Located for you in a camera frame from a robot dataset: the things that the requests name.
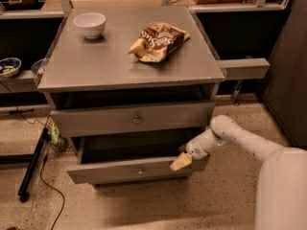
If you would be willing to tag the grey side shelf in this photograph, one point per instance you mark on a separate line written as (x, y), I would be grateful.
(244, 69)
(20, 83)

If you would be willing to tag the white ceramic bowl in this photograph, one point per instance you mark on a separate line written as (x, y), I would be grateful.
(90, 24)

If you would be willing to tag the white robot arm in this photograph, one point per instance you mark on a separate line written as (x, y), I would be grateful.
(281, 195)

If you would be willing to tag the brown snack chip bag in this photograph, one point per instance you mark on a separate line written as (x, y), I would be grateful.
(157, 41)

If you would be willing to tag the grey top drawer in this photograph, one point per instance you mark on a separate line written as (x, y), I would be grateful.
(132, 118)

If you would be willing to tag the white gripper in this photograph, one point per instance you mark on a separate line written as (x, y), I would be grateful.
(196, 148)

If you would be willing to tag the grey side shelf right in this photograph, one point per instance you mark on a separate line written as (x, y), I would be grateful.
(244, 69)

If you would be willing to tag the grey drawer cabinet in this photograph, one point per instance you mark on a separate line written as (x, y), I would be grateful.
(84, 73)

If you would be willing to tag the blue patterned bowl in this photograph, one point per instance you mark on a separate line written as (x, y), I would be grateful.
(9, 67)

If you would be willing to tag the grey side shelf left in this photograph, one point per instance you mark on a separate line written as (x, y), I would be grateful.
(20, 83)

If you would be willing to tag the clear glass bowl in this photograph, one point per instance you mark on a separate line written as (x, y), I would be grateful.
(42, 63)

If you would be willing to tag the grey bottom drawer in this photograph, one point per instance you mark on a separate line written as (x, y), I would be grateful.
(141, 181)

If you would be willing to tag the black table leg bar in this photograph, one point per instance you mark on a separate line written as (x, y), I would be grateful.
(22, 193)

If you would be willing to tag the grey drawer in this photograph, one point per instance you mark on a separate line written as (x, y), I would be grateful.
(114, 158)
(132, 118)
(141, 181)

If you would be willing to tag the green item in wire basket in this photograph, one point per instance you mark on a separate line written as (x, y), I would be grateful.
(58, 142)

